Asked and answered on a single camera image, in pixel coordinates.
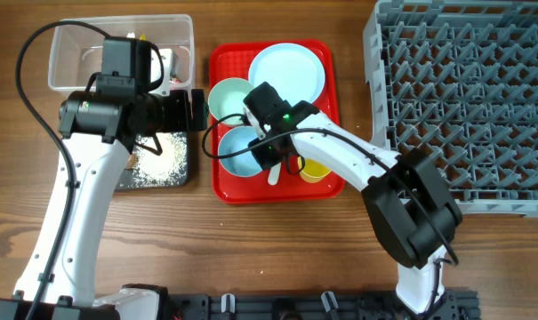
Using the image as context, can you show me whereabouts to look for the blue bowl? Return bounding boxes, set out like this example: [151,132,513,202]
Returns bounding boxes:
[217,124,269,178]

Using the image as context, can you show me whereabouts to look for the green bowl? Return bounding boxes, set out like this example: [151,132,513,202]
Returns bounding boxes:
[208,77,253,120]

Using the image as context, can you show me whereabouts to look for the white rice grains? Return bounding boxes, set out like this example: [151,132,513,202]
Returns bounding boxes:
[128,132,186,188]

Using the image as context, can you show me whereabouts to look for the brown food ball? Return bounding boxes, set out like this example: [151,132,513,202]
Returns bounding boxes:
[125,153,138,170]

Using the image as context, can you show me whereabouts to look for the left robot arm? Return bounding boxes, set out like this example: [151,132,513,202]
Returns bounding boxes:
[0,89,208,319]

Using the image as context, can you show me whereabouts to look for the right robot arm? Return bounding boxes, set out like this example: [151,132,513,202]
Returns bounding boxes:
[245,99,462,316]

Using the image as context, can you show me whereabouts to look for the black waste tray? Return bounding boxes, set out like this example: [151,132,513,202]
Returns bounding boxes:
[115,131,191,192]

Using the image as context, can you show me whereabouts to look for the grey dishwasher rack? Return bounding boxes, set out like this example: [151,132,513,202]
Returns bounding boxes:
[363,1,538,218]

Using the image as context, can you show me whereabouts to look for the white plastic spoon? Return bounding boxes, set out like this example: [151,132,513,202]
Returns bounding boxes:
[268,163,281,186]

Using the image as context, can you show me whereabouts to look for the yellow cup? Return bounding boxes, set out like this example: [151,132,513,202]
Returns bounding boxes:
[297,156,331,183]

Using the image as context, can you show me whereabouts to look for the red plastic tray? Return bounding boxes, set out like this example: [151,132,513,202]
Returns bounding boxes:
[209,39,345,204]

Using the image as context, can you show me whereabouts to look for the light blue plate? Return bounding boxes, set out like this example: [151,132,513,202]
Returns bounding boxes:
[248,43,325,106]

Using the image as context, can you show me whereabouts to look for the clear plastic bin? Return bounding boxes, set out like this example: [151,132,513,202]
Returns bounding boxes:
[48,14,196,97]

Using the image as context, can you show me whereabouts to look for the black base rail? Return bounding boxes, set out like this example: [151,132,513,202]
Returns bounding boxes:
[170,290,482,320]

